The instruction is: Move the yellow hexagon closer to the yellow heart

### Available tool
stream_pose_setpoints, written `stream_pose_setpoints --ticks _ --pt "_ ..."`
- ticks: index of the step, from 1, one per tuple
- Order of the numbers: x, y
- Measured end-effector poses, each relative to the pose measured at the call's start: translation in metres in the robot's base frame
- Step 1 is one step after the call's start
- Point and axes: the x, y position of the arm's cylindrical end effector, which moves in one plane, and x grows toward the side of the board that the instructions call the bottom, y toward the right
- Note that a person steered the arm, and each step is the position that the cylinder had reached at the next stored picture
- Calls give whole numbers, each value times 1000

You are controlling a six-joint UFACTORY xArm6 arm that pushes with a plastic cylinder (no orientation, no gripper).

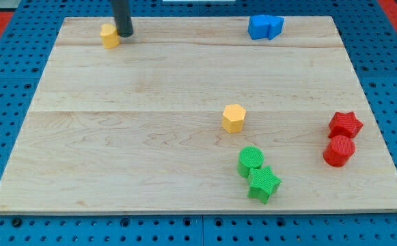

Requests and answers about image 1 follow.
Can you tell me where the yellow hexagon block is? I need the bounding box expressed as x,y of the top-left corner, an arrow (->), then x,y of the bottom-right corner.
221,104 -> 246,133

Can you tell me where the yellow heart block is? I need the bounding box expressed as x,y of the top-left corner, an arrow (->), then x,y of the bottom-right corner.
100,23 -> 120,49

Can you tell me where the light wooden board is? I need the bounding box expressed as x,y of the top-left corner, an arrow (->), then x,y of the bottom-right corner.
0,16 -> 397,215

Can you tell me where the green cylinder block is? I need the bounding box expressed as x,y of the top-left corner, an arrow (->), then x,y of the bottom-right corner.
236,146 -> 264,178

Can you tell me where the green star block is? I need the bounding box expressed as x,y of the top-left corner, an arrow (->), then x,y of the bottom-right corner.
247,166 -> 282,204

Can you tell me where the blue cube block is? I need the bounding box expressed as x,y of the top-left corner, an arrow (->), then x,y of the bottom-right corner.
247,15 -> 270,40

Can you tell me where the blue triangle block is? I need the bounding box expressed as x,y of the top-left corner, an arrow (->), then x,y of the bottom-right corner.
267,16 -> 284,40

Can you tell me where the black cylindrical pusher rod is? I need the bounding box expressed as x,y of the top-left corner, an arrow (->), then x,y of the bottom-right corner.
111,0 -> 134,38

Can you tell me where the red cylinder block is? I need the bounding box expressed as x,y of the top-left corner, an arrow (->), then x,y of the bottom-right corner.
323,135 -> 356,167

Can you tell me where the red star block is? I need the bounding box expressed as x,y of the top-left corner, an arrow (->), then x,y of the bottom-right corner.
328,111 -> 364,139

